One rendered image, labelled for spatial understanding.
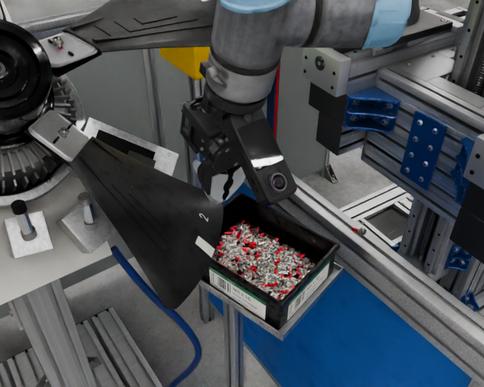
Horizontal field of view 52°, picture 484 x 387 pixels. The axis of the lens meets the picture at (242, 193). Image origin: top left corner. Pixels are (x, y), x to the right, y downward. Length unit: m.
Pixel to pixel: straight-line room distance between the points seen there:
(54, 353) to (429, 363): 0.74
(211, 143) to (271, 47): 0.16
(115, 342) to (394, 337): 1.01
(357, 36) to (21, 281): 0.63
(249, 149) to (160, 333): 1.31
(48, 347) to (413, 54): 1.09
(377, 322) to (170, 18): 0.64
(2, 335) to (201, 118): 1.48
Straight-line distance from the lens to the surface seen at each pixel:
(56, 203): 0.89
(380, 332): 0.99
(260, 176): 0.56
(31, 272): 0.88
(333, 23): 0.50
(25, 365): 1.76
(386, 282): 0.87
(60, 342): 1.14
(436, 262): 1.54
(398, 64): 1.30
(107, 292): 1.96
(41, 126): 0.67
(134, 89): 1.61
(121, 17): 0.76
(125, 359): 1.67
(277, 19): 0.48
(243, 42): 0.49
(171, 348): 1.77
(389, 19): 0.53
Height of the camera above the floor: 1.46
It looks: 39 degrees down
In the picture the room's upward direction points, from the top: straight up
